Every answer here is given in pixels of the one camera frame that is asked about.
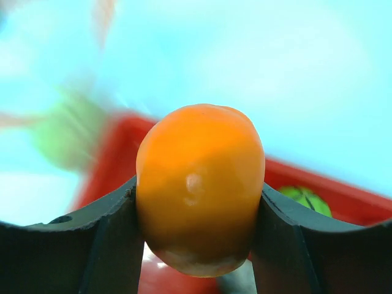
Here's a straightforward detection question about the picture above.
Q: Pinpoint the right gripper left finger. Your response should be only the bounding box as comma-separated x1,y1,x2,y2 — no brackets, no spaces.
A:
1,179,144,294

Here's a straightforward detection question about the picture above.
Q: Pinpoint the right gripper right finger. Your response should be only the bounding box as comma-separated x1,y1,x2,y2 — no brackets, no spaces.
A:
251,184,391,294

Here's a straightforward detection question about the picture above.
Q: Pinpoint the toy whole watermelon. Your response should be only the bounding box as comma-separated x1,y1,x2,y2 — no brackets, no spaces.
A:
279,186,332,217

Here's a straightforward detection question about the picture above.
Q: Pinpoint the toy yellow orange mango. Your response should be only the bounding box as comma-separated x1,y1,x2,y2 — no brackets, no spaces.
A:
136,104,265,277

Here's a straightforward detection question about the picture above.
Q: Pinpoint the toy green cabbage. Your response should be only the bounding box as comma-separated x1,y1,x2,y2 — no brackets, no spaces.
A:
31,88,109,172

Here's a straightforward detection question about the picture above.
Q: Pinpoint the red plastic tray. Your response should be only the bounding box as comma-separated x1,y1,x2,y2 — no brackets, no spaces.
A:
73,113,392,294

